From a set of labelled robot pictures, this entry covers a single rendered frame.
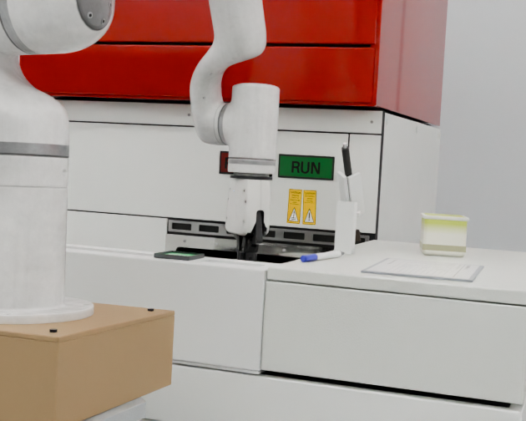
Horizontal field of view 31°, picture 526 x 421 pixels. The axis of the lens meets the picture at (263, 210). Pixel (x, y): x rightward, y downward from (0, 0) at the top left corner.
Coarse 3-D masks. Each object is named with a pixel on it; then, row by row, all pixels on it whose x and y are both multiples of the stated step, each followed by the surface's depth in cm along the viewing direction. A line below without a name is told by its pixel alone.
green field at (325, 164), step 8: (288, 160) 193; (296, 160) 192; (304, 160) 192; (312, 160) 191; (320, 160) 191; (328, 160) 190; (280, 168) 194; (288, 168) 193; (296, 168) 192; (304, 168) 192; (312, 168) 191; (320, 168) 191; (328, 168) 190; (304, 176) 192; (312, 176) 191; (320, 176) 191; (328, 176) 190
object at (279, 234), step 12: (180, 228) 202; (192, 228) 201; (204, 228) 200; (216, 228) 199; (276, 228) 194; (276, 240) 194; (288, 240) 193; (300, 240) 193; (312, 240) 192; (324, 240) 191
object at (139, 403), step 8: (136, 400) 111; (144, 400) 112; (112, 408) 107; (120, 408) 107; (128, 408) 108; (136, 408) 109; (144, 408) 111; (96, 416) 104; (104, 416) 104; (112, 416) 104; (120, 416) 106; (128, 416) 108; (136, 416) 109; (144, 416) 111
